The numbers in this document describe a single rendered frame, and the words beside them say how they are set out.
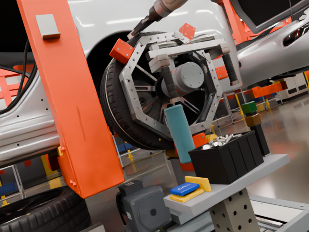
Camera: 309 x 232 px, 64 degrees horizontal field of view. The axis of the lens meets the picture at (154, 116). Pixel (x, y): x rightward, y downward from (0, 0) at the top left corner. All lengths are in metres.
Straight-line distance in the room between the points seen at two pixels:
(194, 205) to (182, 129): 0.45
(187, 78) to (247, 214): 0.61
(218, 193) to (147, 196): 0.47
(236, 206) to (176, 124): 0.43
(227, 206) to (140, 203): 0.45
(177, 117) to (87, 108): 0.39
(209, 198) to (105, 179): 0.38
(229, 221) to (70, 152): 0.57
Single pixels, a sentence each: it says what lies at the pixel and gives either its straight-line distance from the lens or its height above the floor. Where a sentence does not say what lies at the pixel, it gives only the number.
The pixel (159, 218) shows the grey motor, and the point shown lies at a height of 0.28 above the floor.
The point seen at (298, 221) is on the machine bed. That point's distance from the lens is 1.38.
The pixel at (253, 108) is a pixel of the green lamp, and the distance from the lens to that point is 0.99.
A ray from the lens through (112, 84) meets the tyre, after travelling 1.24.
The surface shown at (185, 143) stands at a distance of 1.11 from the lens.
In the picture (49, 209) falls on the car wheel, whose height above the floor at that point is 0.49.
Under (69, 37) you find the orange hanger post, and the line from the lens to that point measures 1.01.
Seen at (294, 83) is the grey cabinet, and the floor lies 0.49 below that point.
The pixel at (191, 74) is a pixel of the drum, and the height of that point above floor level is 0.85.
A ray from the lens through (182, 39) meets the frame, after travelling 1.40.
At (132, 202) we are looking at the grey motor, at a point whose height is 0.39.
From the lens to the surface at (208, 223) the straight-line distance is 1.38.
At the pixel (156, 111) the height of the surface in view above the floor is 0.77.
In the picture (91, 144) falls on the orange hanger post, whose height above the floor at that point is 0.69.
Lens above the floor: 0.70
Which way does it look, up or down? 1 degrees up
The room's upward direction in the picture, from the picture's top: 18 degrees counter-clockwise
